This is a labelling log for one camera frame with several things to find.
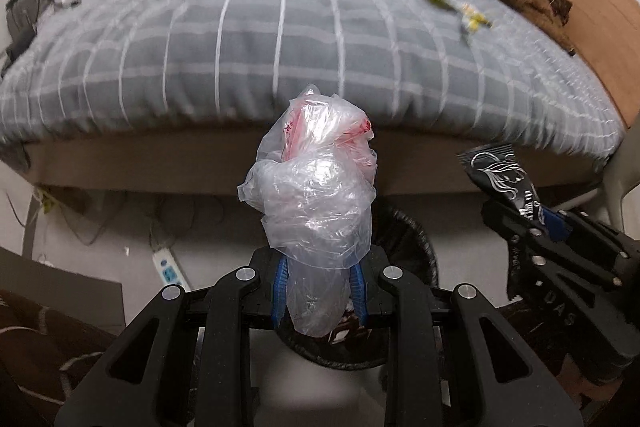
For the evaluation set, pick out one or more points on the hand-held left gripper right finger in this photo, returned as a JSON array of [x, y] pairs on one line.
[[357, 294]]

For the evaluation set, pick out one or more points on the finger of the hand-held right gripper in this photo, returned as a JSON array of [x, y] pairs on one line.
[[550, 252], [557, 224]]

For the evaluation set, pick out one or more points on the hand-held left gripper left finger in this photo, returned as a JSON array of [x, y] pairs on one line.
[[280, 289]]

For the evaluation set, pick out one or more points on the black mesh trash bin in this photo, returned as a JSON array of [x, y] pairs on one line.
[[415, 247]]

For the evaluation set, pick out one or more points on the black sachet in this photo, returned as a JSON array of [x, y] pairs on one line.
[[500, 177]]

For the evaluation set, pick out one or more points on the clear plastic bag red print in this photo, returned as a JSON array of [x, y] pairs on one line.
[[310, 187]]

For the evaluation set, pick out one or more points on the white power strip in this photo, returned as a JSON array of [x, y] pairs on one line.
[[167, 267]]

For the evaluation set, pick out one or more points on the wooden headboard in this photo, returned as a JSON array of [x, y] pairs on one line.
[[590, 17]]

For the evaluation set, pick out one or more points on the grey flat board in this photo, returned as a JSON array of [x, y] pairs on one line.
[[60, 287]]

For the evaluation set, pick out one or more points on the yellow snack packet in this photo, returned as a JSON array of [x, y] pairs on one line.
[[472, 18]]

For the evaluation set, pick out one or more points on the grey checked bed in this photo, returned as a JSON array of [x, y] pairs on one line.
[[200, 47]]

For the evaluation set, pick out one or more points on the dark patterned rug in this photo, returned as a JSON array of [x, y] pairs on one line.
[[30, 357]]

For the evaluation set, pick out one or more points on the beige furniture frame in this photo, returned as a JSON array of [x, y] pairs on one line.
[[625, 187]]

